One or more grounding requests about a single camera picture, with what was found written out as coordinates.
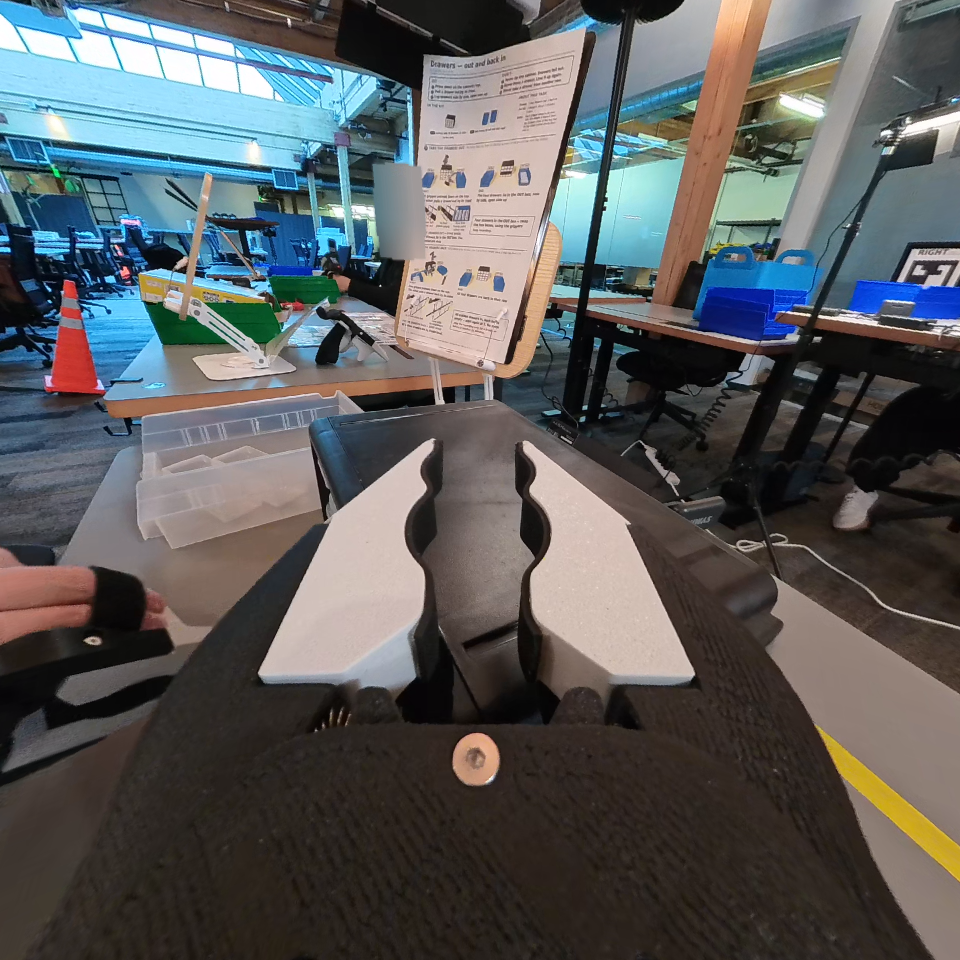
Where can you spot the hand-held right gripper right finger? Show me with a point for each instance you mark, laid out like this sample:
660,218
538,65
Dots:
600,585

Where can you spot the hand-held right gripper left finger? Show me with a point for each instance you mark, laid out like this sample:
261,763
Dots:
352,577

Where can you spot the black drawer cabinet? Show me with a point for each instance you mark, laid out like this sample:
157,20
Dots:
390,442

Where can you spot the clear plastic bin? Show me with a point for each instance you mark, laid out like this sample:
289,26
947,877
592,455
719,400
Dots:
225,510

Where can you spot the person's left hand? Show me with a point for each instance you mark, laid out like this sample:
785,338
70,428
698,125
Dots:
45,600

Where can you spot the white power strip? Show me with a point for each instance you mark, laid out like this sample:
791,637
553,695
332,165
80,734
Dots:
658,465

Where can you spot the white stand legs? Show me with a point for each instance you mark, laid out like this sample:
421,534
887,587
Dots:
437,386

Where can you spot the black office chair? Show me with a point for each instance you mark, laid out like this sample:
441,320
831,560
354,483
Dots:
675,367
30,292

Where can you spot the idle black and white gripper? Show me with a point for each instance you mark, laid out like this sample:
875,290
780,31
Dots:
330,345

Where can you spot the white phone stand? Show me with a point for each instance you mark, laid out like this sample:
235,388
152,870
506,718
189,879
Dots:
240,367

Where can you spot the wooden clipboard stand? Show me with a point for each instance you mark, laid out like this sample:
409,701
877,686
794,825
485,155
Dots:
544,300

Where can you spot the small green bin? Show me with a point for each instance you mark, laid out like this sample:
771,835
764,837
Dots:
304,289

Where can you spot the orange traffic cone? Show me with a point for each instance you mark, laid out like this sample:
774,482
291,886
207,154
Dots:
73,352

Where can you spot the dark blue bin stack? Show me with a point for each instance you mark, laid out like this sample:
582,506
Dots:
739,319

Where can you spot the large green bin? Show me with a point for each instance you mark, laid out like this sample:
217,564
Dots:
172,326

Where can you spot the flat blue bin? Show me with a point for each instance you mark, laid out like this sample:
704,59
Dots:
289,270

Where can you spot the light blue tote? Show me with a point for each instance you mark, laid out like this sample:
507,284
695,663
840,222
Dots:
757,270

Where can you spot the yellow tape strip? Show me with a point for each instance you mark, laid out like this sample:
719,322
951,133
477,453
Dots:
885,802

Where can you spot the thin wooden panel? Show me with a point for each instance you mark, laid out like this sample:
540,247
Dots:
200,217

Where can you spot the small grey device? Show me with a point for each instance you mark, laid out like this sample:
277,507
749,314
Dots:
896,309

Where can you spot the printed instruction sheet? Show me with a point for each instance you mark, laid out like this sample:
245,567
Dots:
487,187

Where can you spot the blue drawer bin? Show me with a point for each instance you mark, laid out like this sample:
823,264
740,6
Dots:
900,296

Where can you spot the black pole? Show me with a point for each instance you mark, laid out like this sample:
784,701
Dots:
611,150

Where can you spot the black and white tag sign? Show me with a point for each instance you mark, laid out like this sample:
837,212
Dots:
930,270

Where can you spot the ceiling light tube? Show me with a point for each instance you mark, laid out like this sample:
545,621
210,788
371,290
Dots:
801,105

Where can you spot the black tripod light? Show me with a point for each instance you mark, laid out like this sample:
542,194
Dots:
911,150

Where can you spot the wooden post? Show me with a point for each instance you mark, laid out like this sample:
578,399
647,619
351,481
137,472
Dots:
712,150

